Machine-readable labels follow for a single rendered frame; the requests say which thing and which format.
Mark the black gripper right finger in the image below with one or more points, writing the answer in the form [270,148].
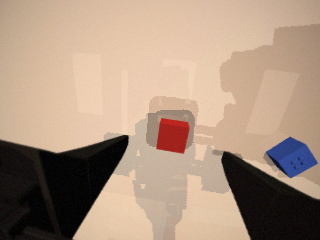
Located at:
[270,209]

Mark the blue block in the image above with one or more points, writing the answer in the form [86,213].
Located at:
[292,157]

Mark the red block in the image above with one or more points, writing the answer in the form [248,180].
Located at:
[172,135]

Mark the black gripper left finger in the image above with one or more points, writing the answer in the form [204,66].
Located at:
[70,181]

